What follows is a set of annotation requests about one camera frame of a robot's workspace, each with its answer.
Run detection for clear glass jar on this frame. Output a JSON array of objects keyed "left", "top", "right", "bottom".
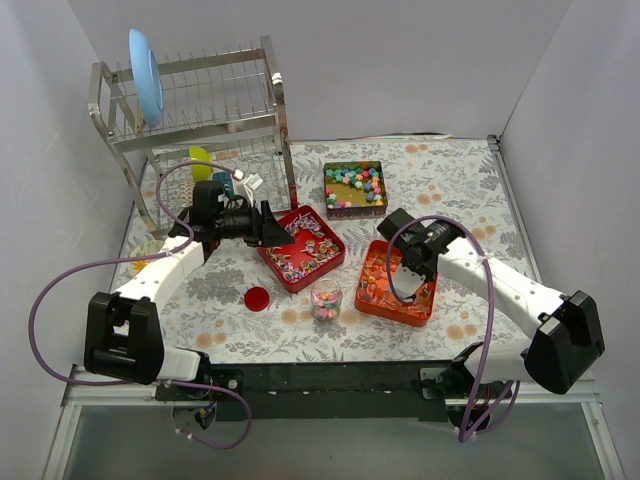
[{"left": 310, "top": 278, "right": 343, "bottom": 322}]

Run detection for red tray swirl lollipops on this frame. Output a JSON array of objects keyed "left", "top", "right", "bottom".
[{"left": 258, "top": 205, "right": 346, "bottom": 294}]

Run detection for blue plate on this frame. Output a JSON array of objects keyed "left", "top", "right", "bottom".
[{"left": 129, "top": 29, "right": 164, "bottom": 129}]

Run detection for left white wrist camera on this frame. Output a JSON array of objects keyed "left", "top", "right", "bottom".
[{"left": 235, "top": 174, "right": 263, "bottom": 204}]

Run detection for floral table mat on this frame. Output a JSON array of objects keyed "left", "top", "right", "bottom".
[{"left": 94, "top": 139, "right": 556, "bottom": 364}]

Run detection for steel dish rack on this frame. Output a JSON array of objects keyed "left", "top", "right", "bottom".
[{"left": 88, "top": 36, "right": 299, "bottom": 238}]

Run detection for floral painted small plate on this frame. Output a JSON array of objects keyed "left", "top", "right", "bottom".
[{"left": 126, "top": 239, "right": 164, "bottom": 278}]

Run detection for teal white cup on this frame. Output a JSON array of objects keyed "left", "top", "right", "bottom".
[{"left": 212, "top": 171, "right": 235, "bottom": 196}]

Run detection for orange tray clear lollipops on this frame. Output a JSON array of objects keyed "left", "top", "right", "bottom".
[{"left": 354, "top": 240, "right": 437, "bottom": 327}]

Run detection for patterned beige cup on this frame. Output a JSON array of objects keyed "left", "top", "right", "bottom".
[{"left": 180, "top": 180, "right": 195, "bottom": 208}]

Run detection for red jar lid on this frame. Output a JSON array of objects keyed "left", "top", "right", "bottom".
[{"left": 244, "top": 286, "right": 271, "bottom": 312}]

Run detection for dark tin star candies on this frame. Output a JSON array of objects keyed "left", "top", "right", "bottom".
[{"left": 323, "top": 161, "right": 389, "bottom": 220}]

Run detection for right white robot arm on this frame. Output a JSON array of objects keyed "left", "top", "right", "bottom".
[{"left": 377, "top": 208, "right": 605, "bottom": 398}]

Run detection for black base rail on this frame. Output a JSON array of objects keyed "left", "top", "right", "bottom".
[{"left": 149, "top": 359, "right": 511, "bottom": 426}]

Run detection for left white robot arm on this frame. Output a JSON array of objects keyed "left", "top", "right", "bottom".
[{"left": 84, "top": 181, "right": 294, "bottom": 400}]

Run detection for lime green bowl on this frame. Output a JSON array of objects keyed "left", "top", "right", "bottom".
[{"left": 189, "top": 146, "right": 214, "bottom": 183}]

